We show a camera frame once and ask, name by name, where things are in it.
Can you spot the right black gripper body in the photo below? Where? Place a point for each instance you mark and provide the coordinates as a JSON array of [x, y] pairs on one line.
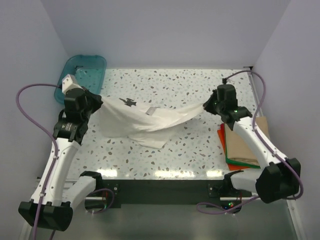
[[212, 105]]

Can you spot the green folded t shirt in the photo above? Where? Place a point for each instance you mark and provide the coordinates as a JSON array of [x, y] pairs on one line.
[[232, 165]]

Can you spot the white printed t shirt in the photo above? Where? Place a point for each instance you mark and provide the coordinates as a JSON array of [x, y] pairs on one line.
[[147, 125]]

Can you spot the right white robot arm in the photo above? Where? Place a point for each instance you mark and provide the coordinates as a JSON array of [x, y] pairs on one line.
[[278, 177]]

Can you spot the teal plastic basket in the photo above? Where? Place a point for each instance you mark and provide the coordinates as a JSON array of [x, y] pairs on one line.
[[88, 70]]

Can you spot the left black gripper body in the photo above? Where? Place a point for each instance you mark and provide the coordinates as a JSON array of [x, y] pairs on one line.
[[94, 104]]

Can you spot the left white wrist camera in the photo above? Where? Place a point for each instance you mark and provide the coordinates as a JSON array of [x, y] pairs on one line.
[[69, 82]]

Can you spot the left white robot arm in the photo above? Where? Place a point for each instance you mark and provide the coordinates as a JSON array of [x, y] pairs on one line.
[[49, 207]]

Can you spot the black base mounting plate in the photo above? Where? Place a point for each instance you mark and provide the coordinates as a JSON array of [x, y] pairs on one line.
[[163, 192]]

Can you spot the orange folded t shirt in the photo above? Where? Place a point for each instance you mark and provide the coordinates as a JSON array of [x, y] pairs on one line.
[[251, 166]]

